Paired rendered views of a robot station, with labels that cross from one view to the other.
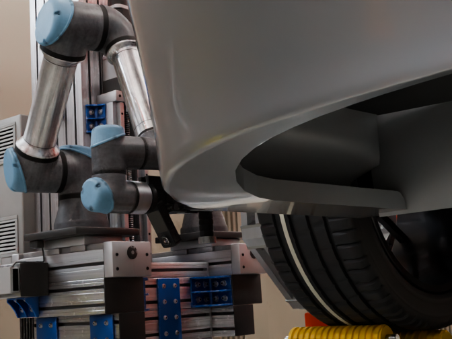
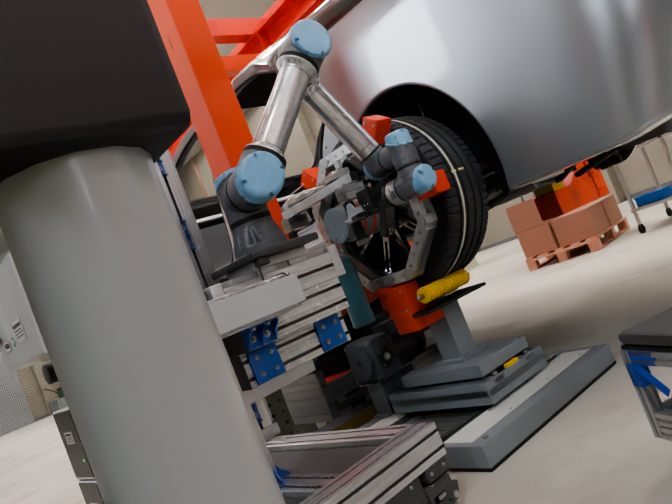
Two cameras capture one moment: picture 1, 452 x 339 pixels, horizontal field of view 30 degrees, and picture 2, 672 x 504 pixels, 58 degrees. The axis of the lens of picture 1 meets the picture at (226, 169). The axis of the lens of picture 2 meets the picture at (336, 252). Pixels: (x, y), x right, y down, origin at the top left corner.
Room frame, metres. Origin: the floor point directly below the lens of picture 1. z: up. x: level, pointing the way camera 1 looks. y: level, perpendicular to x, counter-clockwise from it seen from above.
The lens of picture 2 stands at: (1.90, 2.01, 0.68)
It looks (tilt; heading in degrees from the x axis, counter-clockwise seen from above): 2 degrees up; 277
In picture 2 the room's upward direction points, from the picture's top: 22 degrees counter-clockwise
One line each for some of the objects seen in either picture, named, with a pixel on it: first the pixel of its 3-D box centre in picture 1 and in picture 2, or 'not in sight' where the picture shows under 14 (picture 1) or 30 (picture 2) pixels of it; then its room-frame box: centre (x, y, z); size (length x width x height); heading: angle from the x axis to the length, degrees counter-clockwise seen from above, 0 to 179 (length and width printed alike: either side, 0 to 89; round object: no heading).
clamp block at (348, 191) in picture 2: not in sight; (350, 191); (2.04, 0.03, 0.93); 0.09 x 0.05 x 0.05; 47
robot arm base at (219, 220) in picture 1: (203, 218); not in sight; (2.67, 0.08, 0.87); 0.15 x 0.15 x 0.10
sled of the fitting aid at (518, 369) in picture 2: not in sight; (465, 380); (1.93, -0.37, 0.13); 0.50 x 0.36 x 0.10; 137
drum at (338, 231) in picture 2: not in sight; (356, 219); (2.07, -0.18, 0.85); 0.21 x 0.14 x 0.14; 47
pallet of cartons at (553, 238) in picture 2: not in sight; (569, 218); (0.32, -4.71, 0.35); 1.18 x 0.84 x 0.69; 51
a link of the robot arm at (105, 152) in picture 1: (115, 151); (399, 152); (1.85, 0.24, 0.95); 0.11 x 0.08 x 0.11; 124
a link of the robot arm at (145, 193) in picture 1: (135, 198); (397, 192); (1.90, 0.21, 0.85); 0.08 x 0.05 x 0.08; 47
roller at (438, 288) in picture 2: (339, 339); (444, 285); (1.87, -0.22, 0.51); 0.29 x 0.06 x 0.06; 47
